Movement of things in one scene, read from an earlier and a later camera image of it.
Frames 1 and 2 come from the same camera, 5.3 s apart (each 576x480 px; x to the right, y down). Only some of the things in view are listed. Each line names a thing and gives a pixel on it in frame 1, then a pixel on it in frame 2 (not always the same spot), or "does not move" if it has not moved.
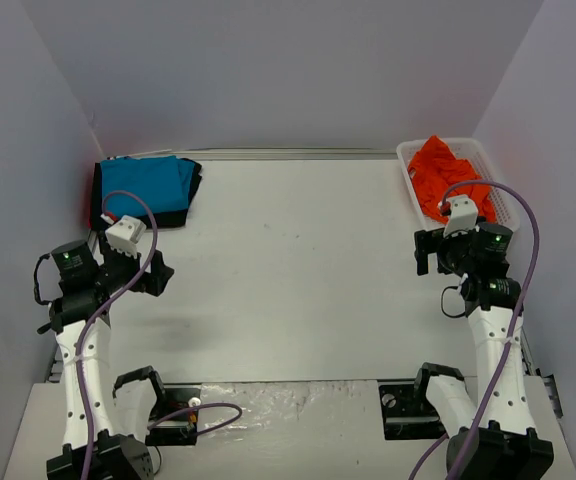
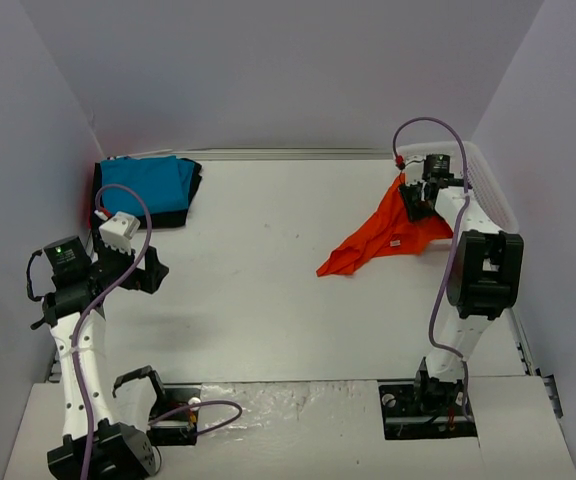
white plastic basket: x=469 y=149 does not move
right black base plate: x=406 y=414 does not move
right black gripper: x=431 y=245 -> x=415 y=201
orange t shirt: x=434 y=169 -> x=387 y=231
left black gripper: x=145 y=273 does not move
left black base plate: x=180 y=431 does not move
